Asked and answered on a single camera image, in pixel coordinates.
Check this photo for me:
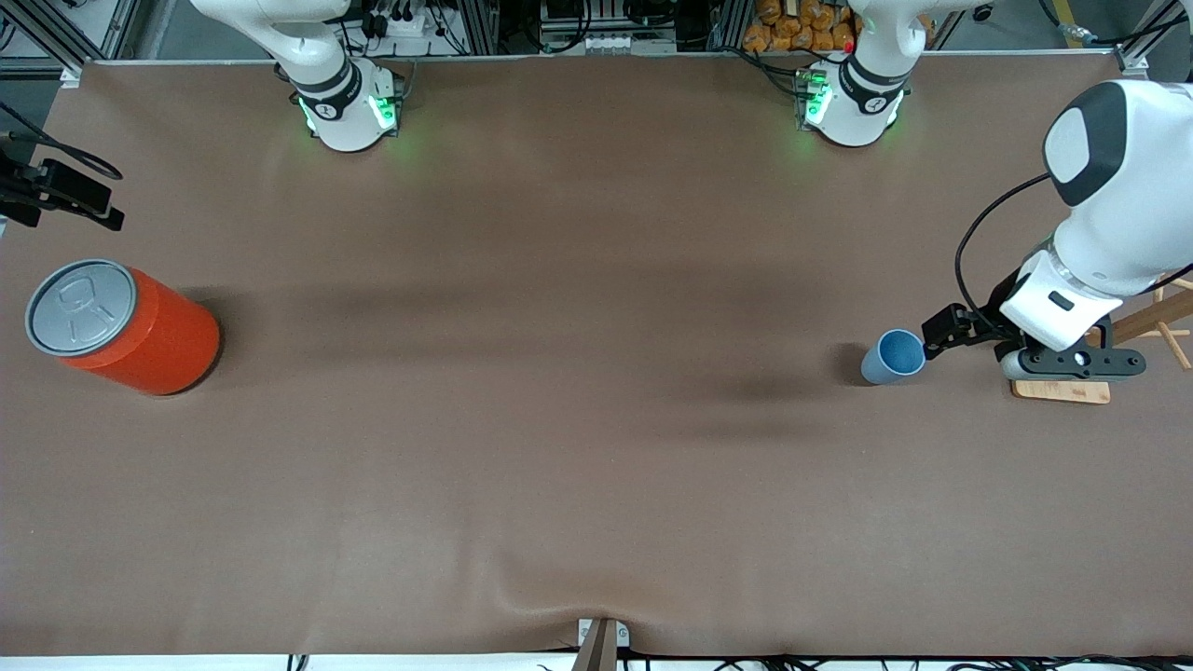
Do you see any bamboo cup rack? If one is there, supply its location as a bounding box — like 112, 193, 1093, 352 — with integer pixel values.
1011, 273, 1193, 405

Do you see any white power strip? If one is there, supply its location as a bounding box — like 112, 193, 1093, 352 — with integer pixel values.
368, 7, 432, 40

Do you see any aluminium frame strut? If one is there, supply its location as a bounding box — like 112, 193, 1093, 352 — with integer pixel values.
706, 0, 751, 52
0, 0, 141, 77
455, 0, 501, 55
1114, 0, 1193, 75

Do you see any brown table mat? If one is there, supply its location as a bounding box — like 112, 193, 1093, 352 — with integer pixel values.
0, 51, 1193, 658

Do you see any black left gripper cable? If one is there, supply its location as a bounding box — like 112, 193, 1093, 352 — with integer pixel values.
955, 172, 1054, 336

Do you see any orange can with grey lid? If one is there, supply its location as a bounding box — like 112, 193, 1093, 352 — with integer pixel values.
24, 258, 223, 397

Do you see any grey bracket with brown post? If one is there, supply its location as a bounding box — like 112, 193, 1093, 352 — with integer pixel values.
570, 617, 632, 671

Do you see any blue plastic cup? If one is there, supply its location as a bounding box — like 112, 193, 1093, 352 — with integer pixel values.
860, 329, 927, 386

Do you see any orange mesh bag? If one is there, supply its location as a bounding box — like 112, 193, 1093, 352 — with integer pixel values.
742, 0, 936, 53

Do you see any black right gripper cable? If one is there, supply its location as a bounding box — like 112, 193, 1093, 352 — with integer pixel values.
0, 101, 124, 181

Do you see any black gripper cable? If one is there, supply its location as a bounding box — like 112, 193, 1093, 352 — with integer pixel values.
0, 101, 124, 181
955, 172, 1054, 336

